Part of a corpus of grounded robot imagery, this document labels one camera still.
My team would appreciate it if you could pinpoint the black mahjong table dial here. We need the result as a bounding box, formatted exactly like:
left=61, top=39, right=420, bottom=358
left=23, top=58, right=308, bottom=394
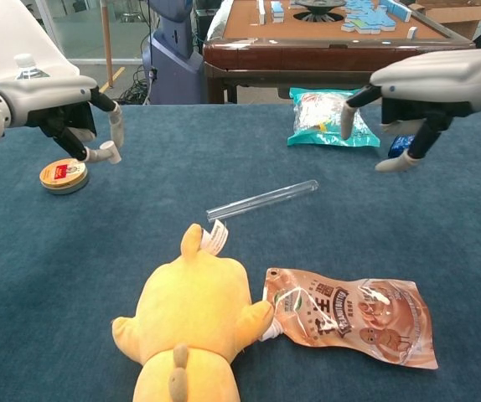
left=292, top=0, right=349, bottom=21

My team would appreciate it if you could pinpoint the brown mahjong table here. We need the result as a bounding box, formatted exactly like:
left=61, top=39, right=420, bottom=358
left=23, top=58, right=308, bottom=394
left=202, top=0, right=476, bottom=105

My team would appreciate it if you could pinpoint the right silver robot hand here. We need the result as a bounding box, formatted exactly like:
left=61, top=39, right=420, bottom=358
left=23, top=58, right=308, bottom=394
left=340, top=47, right=481, bottom=173

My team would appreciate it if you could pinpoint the round orange tin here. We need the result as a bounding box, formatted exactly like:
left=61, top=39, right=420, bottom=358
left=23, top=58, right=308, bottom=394
left=39, top=158, right=90, bottom=196

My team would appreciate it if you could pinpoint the transparent glass test tube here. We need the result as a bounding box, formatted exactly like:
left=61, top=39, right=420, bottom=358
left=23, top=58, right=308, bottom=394
left=205, top=178, right=319, bottom=223

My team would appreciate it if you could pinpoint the black floor cable bundle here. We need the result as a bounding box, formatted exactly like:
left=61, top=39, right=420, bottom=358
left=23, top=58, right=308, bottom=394
left=118, top=66, right=153, bottom=105

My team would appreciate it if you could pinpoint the teal snack bag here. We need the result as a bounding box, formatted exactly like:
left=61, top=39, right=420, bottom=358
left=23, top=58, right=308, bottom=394
left=286, top=86, right=381, bottom=148

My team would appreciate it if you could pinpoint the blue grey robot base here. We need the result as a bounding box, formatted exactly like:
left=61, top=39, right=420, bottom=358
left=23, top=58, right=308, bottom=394
left=142, top=0, right=208, bottom=106

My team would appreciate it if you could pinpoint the clear bottle with green label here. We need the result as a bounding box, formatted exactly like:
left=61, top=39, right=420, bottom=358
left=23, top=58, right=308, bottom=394
left=13, top=53, right=51, bottom=80

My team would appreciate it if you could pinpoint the wooden pole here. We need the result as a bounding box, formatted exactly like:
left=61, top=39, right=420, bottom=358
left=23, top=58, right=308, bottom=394
left=101, top=0, right=114, bottom=85

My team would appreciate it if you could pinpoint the blue cookie packet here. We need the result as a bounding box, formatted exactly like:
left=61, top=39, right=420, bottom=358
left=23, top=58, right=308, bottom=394
left=387, top=134, right=417, bottom=159

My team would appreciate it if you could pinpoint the brown peanut snack bag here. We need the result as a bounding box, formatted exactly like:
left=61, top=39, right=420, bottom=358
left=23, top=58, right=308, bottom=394
left=260, top=267, right=439, bottom=370

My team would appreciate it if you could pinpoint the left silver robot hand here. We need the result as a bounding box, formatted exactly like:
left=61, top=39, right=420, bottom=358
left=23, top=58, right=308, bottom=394
left=0, top=75, right=125, bottom=164

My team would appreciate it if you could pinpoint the dark blue table mat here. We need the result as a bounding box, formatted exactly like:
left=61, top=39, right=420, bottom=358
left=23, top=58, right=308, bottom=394
left=0, top=102, right=481, bottom=402

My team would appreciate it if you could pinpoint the blue mahjong tile cluster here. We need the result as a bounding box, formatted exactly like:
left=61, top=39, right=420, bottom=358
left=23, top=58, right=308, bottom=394
left=340, top=0, right=412, bottom=34

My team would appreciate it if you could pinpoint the cardboard box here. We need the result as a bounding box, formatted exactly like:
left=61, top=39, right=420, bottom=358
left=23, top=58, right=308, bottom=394
left=416, top=0, right=481, bottom=41

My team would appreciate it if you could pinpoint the yellow plush toy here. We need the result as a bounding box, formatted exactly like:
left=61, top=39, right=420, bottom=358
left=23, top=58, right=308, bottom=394
left=111, top=223, right=275, bottom=402

